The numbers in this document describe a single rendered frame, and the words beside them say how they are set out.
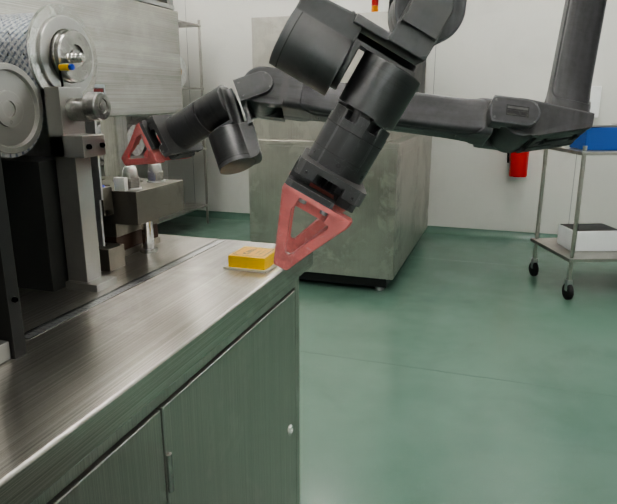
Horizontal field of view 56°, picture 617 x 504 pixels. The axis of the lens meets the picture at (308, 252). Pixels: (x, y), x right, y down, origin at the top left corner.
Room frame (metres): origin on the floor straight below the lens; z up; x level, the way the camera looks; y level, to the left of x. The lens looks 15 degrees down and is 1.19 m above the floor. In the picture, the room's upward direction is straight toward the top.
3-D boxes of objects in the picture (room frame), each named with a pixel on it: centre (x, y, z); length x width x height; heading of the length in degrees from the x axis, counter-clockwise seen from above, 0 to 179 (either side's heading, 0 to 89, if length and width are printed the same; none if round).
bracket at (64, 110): (0.88, 0.34, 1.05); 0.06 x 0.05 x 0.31; 71
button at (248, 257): (1.01, 0.10, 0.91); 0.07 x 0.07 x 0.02; 71
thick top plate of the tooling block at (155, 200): (1.15, 0.46, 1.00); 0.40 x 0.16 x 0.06; 71
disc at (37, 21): (0.93, 0.37, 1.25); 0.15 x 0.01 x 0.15; 161
